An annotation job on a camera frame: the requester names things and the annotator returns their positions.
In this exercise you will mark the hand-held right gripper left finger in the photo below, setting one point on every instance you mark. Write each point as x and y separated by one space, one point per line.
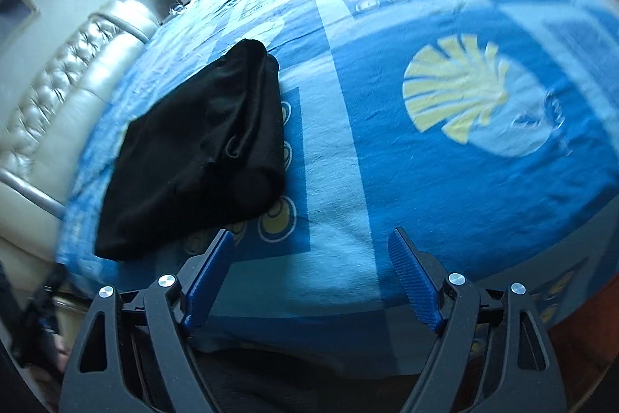
209 277

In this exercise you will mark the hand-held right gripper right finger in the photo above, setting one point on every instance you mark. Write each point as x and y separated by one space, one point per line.
415 282

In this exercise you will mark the black pants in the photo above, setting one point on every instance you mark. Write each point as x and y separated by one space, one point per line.
193 151

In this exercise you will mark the blue printed bedsheet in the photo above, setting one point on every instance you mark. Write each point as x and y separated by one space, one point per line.
387 200

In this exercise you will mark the cream tufted leather headboard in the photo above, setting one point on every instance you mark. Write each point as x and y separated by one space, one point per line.
63 103

